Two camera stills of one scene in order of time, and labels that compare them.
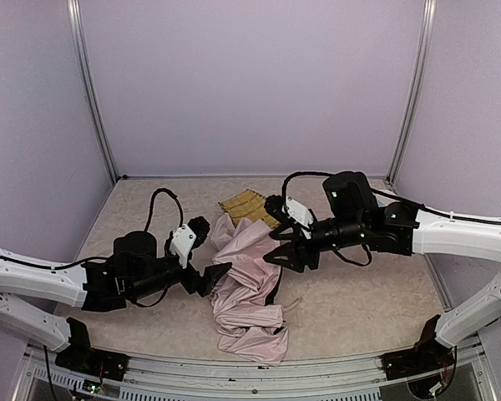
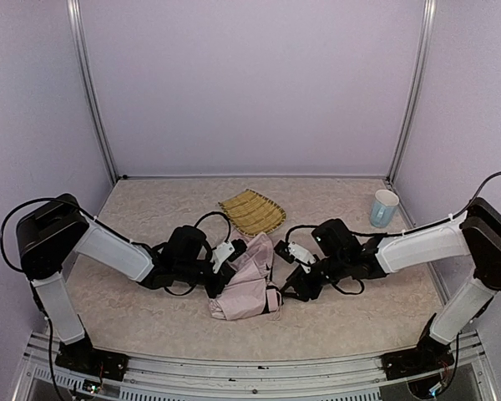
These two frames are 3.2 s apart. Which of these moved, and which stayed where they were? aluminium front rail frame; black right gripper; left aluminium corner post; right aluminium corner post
Moved: black right gripper
Stayed: right aluminium corner post; aluminium front rail frame; left aluminium corner post
